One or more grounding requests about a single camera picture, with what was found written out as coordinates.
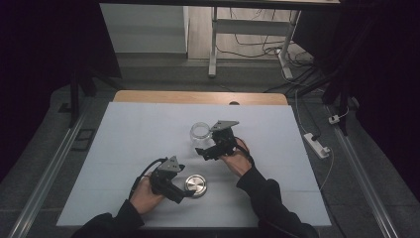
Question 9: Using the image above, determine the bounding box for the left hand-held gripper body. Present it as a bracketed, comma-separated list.
[150, 156, 182, 196]

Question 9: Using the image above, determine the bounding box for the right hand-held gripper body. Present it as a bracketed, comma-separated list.
[210, 120, 240, 157]

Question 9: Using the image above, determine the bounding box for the clear glass jar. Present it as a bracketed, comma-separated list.
[189, 121, 213, 148]

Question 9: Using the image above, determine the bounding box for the round silver metal lid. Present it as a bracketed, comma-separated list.
[183, 174, 208, 199]

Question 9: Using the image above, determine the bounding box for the person's right hand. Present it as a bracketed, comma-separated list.
[219, 138, 254, 179]

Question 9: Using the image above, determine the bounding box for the person's left hand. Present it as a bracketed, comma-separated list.
[129, 175, 166, 215]

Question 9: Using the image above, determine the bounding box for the wooden table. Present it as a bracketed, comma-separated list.
[113, 89, 289, 106]

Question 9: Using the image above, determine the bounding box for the white table cover board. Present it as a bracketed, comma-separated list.
[55, 101, 332, 228]

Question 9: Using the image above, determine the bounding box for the white power strip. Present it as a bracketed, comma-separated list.
[303, 132, 331, 160]

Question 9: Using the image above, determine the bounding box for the black metal stand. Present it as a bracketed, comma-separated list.
[321, 65, 352, 137]
[58, 62, 97, 129]

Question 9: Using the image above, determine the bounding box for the black curtain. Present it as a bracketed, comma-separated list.
[292, 0, 420, 201]
[0, 0, 123, 181]

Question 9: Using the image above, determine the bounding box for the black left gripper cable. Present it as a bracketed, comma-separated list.
[128, 157, 168, 200]

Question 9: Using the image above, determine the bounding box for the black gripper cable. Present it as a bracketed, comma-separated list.
[128, 157, 168, 200]
[233, 136, 256, 167]

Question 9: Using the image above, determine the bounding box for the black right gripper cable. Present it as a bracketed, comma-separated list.
[233, 136, 256, 167]

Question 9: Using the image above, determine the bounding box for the tangle of black floor cables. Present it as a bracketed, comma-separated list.
[216, 8, 315, 68]

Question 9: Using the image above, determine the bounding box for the white power cable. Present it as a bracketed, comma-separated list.
[318, 145, 335, 192]

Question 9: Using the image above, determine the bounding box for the white desk frame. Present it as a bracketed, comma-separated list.
[207, 6, 301, 80]

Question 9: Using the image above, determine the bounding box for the aluminium floor rail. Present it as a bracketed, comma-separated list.
[325, 105, 401, 238]
[6, 98, 91, 238]

